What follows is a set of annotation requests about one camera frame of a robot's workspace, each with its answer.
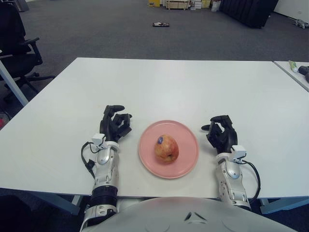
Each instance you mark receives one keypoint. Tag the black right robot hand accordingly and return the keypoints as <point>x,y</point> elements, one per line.
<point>224,138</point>

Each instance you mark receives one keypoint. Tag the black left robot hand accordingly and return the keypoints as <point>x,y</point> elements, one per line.
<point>111,128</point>

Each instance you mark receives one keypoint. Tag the red yellow apple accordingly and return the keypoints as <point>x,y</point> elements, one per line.
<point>166,151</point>

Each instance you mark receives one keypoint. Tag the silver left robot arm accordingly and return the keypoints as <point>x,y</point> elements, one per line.
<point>103,169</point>

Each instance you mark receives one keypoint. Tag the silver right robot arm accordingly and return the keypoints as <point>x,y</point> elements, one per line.
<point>229,178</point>

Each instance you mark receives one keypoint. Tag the pink round plate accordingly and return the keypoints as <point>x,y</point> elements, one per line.
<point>188,154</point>

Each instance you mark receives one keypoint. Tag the white left wrist sensor box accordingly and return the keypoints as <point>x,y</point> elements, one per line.
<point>97,140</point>

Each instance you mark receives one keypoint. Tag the white wrist sensor box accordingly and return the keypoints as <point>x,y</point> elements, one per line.
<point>239,152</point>
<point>97,140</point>

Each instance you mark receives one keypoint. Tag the white right wrist sensor box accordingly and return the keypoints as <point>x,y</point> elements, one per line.
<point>239,152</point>

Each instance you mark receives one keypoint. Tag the silver grey robot torso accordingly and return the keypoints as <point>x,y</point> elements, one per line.
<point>183,217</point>

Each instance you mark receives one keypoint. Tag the green white tube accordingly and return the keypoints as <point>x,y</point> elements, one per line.
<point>292,65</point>

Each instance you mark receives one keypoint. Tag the grey metal table leg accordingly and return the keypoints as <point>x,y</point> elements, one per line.
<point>13,83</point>

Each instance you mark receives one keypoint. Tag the red object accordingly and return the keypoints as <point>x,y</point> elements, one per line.
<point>2,122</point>

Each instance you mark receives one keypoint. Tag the black flat tray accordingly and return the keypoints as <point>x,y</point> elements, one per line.
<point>160,24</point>

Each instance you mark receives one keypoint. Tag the black office chair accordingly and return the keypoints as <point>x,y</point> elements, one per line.
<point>14,60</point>

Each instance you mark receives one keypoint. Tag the black curtain partition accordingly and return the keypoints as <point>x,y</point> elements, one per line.
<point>248,12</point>

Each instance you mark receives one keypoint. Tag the white bag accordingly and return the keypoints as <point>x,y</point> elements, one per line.
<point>214,6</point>

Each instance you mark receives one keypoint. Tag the yellow cardboard box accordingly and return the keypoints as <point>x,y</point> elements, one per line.
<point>153,3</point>

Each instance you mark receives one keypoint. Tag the stacked white boxes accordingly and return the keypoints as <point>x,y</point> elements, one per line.
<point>196,4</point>

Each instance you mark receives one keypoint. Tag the small grey robot dog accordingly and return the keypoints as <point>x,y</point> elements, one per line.
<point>300,23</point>

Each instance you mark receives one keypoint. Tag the wooden pallet crate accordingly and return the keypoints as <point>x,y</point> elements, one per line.
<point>178,4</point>

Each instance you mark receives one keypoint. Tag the grey bin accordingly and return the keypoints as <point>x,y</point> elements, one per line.
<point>23,5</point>

